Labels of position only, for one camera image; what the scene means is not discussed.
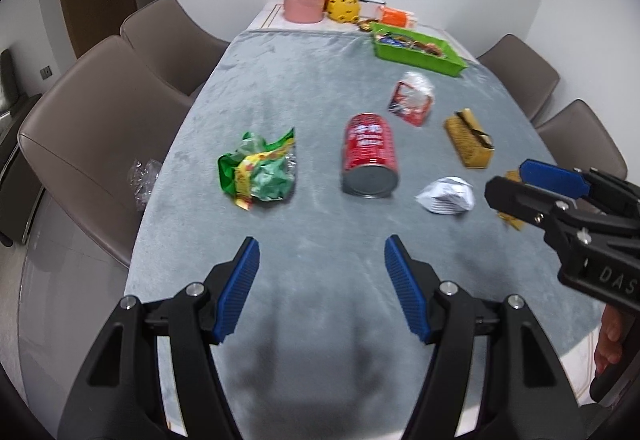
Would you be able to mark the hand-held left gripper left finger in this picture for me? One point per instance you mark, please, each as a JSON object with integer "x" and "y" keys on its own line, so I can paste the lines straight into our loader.
{"x": 240, "y": 290}

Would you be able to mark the silver wrapper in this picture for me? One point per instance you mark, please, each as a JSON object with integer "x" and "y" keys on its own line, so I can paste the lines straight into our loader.
{"x": 445, "y": 197}

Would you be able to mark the pink bin with plastic liner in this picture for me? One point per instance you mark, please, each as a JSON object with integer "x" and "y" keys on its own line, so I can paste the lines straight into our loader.
{"x": 302, "y": 7}

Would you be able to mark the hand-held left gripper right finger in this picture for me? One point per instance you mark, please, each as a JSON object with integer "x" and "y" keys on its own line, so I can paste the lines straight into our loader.
{"x": 405, "y": 290}

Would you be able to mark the green plastic tray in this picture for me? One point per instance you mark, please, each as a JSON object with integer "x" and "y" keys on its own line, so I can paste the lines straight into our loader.
{"x": 425, "y": 62}

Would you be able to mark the person's right hand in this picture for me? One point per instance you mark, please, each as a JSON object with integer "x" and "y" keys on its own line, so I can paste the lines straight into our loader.
{"x": 607, "y": 340}

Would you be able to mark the red tin can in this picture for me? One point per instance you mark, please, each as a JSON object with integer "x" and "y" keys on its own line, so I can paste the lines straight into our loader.
{"x": 367, "y": 144}

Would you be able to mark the clear and red wrapper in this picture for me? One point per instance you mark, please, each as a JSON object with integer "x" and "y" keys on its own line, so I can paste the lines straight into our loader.
{"x": 412, "y": 102}

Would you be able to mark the grey fleece blanket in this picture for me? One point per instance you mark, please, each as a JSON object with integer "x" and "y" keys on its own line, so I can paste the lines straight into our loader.
{"x": 300, "y": 84}

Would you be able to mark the orange and white box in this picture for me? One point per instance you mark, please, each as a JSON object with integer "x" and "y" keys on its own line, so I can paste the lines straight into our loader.
{"x": 395, "y": 15}

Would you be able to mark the pile of small packets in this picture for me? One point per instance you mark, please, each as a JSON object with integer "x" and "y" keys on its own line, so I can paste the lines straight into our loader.
{"x": 410, "y": 43}

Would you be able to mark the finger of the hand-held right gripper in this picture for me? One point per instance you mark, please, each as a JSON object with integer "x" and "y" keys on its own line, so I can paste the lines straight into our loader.
{"x": 515, "y": 200}
{"x": 550, "y": 177}

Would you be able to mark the brown leather chair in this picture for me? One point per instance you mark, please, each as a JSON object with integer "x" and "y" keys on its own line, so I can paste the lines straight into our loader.
{"x": 520, "y": 69}
{"x": 580, "y": 134}
{"x": 95, "y": 129}
{"x": 165, "y": 39}

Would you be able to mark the wall switch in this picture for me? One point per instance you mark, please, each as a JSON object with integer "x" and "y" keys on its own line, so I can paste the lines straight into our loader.
{"x": 46, "y": 71}

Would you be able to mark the green wrapper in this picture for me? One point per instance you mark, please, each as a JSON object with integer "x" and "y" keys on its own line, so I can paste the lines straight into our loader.
{"x": 265, "y": 174}

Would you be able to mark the yellow tiger toy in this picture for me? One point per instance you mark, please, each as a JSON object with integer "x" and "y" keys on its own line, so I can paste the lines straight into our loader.
{"x": 342, "y": 7}

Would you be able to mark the clear crumpled plastic bag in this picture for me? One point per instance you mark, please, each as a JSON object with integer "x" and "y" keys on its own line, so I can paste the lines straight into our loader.
{"x": 144, "y": 182}

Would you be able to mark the dark leather sofa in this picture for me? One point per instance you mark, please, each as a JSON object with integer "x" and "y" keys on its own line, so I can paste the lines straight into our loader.
{"x": 15, "y": 200}

